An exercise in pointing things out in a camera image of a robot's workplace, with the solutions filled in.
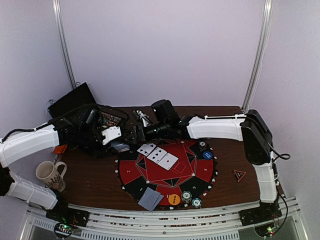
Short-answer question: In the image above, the red black triangular token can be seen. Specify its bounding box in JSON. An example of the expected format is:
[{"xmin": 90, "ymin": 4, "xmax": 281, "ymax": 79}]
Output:
[{"xmin": 233, "ymin": 169, "xmax": 246, "ymax": 183}]

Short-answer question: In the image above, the blue small blind button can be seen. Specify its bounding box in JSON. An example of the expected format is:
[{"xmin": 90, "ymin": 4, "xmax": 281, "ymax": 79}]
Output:
[{"xmin": 202, "ymin": 151, "xmax": 213, "ymax": 160}]

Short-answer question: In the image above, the orange plastic cup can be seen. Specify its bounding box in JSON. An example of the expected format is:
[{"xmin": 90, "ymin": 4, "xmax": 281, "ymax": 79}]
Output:
[{"xmin": 52, "ymin": 144, "xmax": 68, "ymax": 155}]

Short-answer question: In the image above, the four of clubs card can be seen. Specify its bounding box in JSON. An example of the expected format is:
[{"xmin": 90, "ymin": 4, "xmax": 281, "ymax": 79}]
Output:
[{"xmin": 137, "ymin": 143, "xmax": 157, "ymax": 157}]

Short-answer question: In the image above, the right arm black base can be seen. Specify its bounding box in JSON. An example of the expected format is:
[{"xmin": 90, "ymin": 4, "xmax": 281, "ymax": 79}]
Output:
[{"xmin": 239, "ymin": 202, "xmax": 282, "ymax": 226}]

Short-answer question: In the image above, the orange big blind button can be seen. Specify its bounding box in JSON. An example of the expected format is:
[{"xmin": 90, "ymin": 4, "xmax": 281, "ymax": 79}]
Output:
[{"xmin": 167, "ymin": 194, "xmax": 181, "ymax": 206}]

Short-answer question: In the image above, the dealt blue-backed card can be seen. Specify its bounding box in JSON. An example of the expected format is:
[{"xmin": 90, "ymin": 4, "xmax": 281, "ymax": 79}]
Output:
[
  {"xmin": 142, "ymin": 194, "xmax": 164, "ymax": 211},
  {"xmin": 138, "ymin": 187, "xmax": 158, "ymax": 211}
]

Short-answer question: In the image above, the round red black poker mat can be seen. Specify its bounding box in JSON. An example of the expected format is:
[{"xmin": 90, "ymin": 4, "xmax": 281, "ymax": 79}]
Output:
[{"xmin": 115, "ymin": 139, "xmax": 218, "ymax": 209}]

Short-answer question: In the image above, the diamonds face-up card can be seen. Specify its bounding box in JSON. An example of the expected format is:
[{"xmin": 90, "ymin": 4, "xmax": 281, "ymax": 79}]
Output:
[{"xmin": 157, "ymin": 153, "xmax": 179, "ymax": 171}]

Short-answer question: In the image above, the green white poker chip stack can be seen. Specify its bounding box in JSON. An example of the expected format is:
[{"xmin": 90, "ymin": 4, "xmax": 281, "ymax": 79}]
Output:
[{"xmin": 181, "ymin": 190, "xmax": 192, "ymax": 203}]

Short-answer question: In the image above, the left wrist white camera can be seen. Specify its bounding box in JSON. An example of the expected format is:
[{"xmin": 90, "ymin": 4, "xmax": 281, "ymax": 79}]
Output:
[{"xmin": 101, "ymin": 126, "xmax": 122, "ymax": 146}]

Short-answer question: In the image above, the right aluminium frame post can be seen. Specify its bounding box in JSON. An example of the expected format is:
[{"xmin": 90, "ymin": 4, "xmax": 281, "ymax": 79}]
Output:
[{"xmin": 241, "ymin": 0, "xmax": 273, "ymax": 112}]

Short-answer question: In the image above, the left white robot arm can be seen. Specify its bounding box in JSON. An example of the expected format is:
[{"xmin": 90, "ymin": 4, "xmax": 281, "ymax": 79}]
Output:
[{"xmin": 0, "ymin": 103, "xmax": 130, "ymax": 222}]

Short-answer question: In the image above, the spades face-up card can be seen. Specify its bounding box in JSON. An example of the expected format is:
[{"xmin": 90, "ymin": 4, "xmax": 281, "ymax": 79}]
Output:
[{"xmin": 147, "ymin": 147, "xmax": 167, "ymax": 164}]

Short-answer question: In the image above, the white floral ceramic mug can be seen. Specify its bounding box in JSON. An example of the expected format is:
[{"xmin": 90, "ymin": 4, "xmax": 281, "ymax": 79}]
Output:
[{"xmin": 35, "ymin": 161, "xmax": 67, "ymax": 193}]

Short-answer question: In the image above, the black white poker chip stack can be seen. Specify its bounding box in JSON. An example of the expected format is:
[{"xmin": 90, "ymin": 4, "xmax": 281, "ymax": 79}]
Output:
[{"xmin": 198, "ymin": 141, "xmax": 207, "ymax": 150}]

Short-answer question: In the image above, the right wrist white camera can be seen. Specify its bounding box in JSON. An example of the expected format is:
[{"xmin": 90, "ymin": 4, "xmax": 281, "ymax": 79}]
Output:
[{"xmin": 131, "ymin": 109, "xmax": 153, "ymax": 127}]

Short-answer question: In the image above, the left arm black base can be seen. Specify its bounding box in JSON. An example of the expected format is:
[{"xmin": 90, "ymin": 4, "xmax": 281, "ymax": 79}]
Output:
[{"xmin": 44, "ymin": 205, "xmax": 90, "ymax": 227}]

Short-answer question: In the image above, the grey playing card deck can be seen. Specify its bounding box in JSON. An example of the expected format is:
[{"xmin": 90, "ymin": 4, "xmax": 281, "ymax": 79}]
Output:
[{"xmin": 111, "ymin": 140, "xmax": 130, "ymax": 153}]

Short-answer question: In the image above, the left aluminium frame post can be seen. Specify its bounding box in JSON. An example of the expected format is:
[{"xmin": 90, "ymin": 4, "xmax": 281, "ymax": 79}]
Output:
[{"xmin": 52, "ymin": 0, "xmax": 77, "ymax": 89}]

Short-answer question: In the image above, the black poker chip case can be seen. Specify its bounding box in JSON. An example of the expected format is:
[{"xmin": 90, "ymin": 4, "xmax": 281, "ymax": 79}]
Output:
[{"xmin": 48, "ymin": 83, "xmax": 130, "ymax": 156}]

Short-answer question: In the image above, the wrist white camera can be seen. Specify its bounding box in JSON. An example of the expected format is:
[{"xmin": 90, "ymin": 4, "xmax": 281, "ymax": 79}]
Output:
[
  {"xmin": 101, "ymin": 126, "xmax": 122, "ymax": 146},
  {"xmin": 131, "ymin": 109, "xmax": 153, "ymax": 127}
]

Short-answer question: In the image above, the aluminium frame post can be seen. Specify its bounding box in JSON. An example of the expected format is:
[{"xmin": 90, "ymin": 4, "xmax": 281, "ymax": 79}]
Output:
[
  {"xmin": 52, "ymin": 0, "xmax": 77, "ymax": 89},
  {"xmin": 241, "ymin": 0, "xmax": 273, "ymax": 112}
]

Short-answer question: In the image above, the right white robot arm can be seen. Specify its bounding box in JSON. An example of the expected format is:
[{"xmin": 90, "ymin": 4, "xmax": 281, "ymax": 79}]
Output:
[{"xmin": 126, "ymin": 106, "xmax": 260, "ymax": 209}]

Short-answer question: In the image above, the aluminium front rail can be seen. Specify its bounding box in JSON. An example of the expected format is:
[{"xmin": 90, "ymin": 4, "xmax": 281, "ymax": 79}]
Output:
[{"xmin": 18, "ymin": 196, "xmax": 310, "ymax": 240}]

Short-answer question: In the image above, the teal white poker chip stack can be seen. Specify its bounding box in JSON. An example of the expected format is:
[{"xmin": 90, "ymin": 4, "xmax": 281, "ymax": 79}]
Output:
[{"xmin": 191, "ymin": 197, "xmax": 202, "ymax": 208}]

